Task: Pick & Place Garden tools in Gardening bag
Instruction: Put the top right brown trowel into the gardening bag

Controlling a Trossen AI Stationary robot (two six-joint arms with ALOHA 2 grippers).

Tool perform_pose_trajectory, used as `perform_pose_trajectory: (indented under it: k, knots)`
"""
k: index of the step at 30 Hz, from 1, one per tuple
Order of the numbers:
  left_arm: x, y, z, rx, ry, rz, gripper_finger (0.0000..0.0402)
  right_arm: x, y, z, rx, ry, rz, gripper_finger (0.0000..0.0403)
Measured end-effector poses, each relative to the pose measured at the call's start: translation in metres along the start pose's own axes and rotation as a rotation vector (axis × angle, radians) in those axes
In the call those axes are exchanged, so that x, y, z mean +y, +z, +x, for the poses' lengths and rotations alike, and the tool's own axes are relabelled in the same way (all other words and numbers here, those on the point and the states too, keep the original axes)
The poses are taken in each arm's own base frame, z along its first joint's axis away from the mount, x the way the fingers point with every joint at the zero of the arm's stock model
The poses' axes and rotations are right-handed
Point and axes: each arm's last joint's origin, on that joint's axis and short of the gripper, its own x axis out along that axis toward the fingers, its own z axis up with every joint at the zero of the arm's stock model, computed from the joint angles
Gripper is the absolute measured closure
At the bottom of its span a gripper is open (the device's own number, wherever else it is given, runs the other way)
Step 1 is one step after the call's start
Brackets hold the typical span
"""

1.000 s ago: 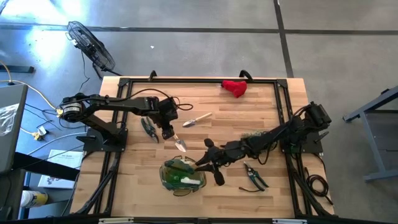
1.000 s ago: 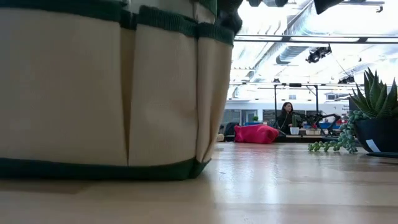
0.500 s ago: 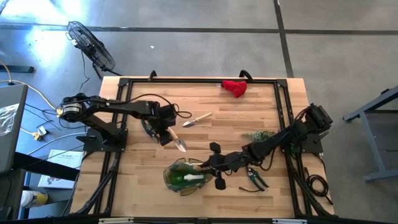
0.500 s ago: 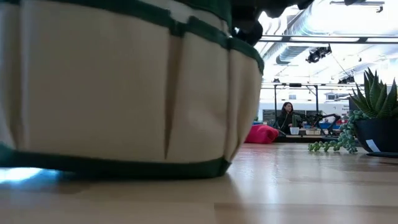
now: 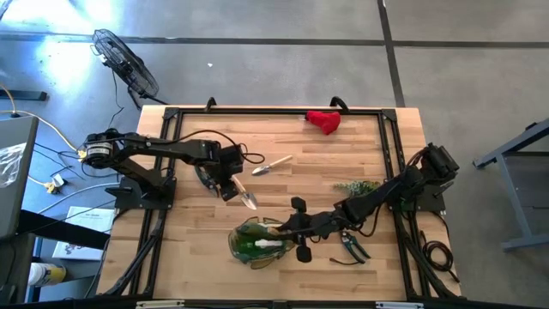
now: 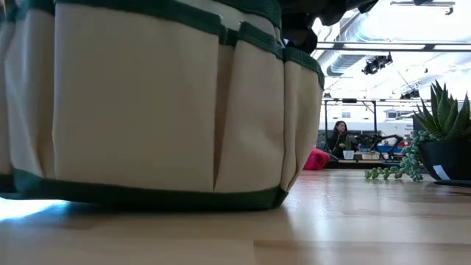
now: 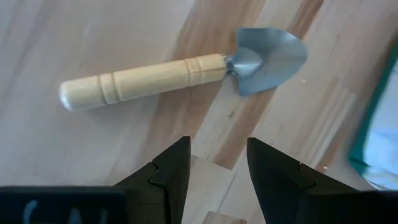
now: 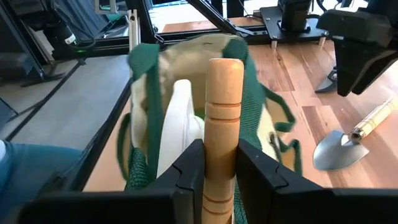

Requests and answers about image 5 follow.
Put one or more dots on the grey cabinet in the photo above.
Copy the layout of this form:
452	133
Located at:
25	193

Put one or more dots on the white yellow spray can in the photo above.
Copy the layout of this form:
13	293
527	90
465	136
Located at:
45	274

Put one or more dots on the white paper sheet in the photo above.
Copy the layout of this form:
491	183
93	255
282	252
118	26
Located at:
92	219

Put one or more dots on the white tape strip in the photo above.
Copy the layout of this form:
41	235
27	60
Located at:
158	304
399	305

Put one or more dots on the yellow white plug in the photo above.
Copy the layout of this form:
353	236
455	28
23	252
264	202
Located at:
55	184

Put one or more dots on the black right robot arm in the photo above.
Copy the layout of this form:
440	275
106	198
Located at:
386	193

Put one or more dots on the black aluminium table frame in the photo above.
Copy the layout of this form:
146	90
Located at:
279	111

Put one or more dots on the potted green succulent plant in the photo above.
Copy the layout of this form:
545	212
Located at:
356	187

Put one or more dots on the black flat floor bar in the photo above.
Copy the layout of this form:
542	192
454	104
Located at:
25	95

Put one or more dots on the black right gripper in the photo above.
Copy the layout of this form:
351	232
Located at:
317	225

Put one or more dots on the clear plastic wrap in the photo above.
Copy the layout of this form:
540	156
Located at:
8	165

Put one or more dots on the printed paper sheet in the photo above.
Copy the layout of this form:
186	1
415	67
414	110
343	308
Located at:
77	251

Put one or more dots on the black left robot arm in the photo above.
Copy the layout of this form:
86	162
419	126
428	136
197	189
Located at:
171	148

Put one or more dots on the black floor fan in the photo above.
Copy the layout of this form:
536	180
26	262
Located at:
124	64

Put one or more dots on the black table clamp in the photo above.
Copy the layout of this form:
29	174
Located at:
340	101
209	101

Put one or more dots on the black desk beam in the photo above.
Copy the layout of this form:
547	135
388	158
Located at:
60	227

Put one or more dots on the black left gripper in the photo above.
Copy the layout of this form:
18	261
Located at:
227	163

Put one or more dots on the yellow power splitter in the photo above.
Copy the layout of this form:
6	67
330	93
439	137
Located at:
80	155

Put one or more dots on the red gardening glove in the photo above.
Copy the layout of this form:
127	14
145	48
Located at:
326	121

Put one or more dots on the grey metal table frame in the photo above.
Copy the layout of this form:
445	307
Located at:
514	197

